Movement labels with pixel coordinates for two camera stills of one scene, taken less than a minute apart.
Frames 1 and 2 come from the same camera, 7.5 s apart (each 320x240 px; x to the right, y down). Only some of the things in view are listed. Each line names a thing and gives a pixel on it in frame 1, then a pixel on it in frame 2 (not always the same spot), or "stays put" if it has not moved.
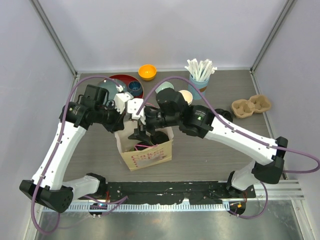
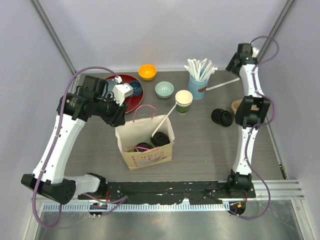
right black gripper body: x=154 y=120 -> x=230 y=66
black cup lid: x=159 y=137 stays put
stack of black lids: x=226 y=114 stays put
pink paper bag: x=136 y=159 stays put
